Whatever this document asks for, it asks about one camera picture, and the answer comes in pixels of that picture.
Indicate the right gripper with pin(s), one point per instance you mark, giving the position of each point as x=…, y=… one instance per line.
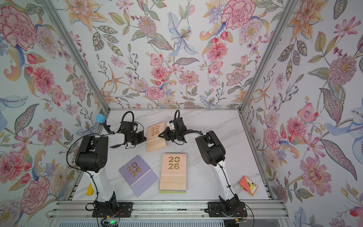
x=167, y=135

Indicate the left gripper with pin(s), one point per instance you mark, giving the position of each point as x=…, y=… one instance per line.
x=142, y=137

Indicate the peach calendar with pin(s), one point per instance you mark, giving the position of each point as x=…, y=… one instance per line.
x=174, y=172
x=154, y=142

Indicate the purple calendar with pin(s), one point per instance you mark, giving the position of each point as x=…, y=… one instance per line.
x=138, y=175

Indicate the yellow-green calendar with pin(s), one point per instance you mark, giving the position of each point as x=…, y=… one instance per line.
x=171, y=192

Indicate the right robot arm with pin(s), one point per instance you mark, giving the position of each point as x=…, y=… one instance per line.
x=213, y=154

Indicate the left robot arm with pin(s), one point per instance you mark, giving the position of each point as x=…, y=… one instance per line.
x=92, y=158

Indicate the blue microphone on stand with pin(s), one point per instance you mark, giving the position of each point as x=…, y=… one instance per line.
x=101, y=119

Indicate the yellow marker block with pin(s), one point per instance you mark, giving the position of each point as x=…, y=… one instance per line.
x=90, y=190

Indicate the red orange small box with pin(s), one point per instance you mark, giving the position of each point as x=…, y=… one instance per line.
x=248, y=185

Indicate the aluminium mounting rail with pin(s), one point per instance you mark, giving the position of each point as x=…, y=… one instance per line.
x=172, y=209

